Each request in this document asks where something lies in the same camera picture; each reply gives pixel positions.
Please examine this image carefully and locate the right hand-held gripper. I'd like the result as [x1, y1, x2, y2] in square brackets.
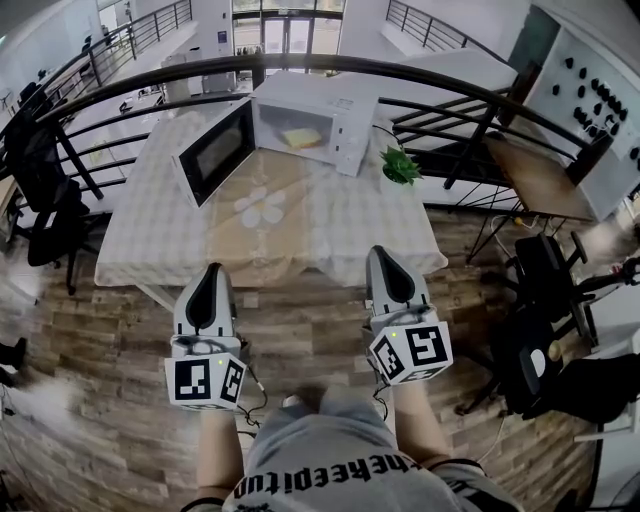
[366, 245, 456, 387]

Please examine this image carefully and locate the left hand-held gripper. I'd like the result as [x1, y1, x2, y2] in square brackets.
[163, 262, 250, 413]

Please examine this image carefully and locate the white microwave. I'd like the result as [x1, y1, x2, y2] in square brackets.
[171, 69, 380, 209]

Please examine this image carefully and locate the person's right forearm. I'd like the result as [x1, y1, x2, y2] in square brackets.
[388, 382, 452, 464]

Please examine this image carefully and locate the person's left forearm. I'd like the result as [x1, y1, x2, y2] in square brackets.
[197, 407, 247, 504]

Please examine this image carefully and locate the table with checkered cloth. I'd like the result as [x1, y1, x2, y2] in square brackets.
[93, 107, 450, 290]

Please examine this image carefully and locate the green potted plant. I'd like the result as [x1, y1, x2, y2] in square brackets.
[378, 144, 424, 187]

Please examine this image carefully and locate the black armrest office chair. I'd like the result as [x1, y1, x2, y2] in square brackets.
[498, 230, 602, 417]

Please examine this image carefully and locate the person's grey printed t-shirt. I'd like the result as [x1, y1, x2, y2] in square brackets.
[179, 387, 524, 512]

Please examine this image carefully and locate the wooden side table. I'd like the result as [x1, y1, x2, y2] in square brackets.
[464, 133, 597, 264]

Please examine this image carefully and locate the black bag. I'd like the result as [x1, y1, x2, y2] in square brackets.
[519, 348, 640, 427]

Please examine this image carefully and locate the black office chair with jacket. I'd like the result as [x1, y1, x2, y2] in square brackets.
[3, 107, 102, 297]

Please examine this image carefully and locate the curved black metal railing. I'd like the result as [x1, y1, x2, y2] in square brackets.
[0, 51, 617, 211]

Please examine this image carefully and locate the straight black railing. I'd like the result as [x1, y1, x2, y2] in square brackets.
[384, 0, 507, 64]
[43, 0, 194, 101]

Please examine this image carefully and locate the white pegboard with black holders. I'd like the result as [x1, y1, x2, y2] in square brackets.
[523, 2, 640, 222]

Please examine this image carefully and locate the glass entrance door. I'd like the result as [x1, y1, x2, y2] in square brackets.
[231, 9, 347, 57]

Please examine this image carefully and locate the white table frame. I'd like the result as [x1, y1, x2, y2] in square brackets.
[133, 283, 178, 312]

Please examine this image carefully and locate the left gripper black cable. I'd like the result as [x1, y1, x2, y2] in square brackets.
[235, 339, 271, 432]

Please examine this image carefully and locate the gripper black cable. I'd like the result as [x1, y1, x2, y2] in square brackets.
[371, 382, 392, 422]
[235, 339, 271, 432]

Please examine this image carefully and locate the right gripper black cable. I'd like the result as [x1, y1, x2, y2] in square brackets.
[371, 382, 392, 422]

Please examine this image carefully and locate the white floor cable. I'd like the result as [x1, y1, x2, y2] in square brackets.
[489, 213, 554, 264]

